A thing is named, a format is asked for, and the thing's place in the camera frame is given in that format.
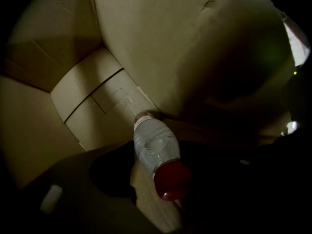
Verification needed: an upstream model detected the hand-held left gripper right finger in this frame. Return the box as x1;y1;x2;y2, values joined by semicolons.
179;130;308;234

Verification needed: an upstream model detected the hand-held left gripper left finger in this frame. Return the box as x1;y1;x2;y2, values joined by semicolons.
14;139;163;234

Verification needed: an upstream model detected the plastic drink bottle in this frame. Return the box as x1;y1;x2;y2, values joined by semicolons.
133;110;192;202

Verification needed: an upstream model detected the brown cardboard box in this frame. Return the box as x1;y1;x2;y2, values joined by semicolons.
0;0;311;234

